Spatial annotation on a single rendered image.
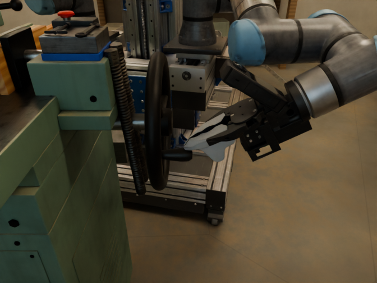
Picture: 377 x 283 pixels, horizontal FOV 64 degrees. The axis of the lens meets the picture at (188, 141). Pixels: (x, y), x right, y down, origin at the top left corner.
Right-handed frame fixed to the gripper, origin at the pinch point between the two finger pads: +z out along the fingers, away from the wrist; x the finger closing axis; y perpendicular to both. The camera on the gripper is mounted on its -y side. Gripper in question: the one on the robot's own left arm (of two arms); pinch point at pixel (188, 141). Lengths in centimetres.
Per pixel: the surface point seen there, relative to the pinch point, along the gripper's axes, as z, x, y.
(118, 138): 30.1, 35.3, 6.9
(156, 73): -0.6, 5.0, -12.1
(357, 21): -160, 358, 142
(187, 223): 43, 58, 71
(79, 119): 15.3, 2.3, -12.5
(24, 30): 18.6, 13.2, -29.5
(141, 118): 8.9, 10.1, -4.3
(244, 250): 21, 42, 84
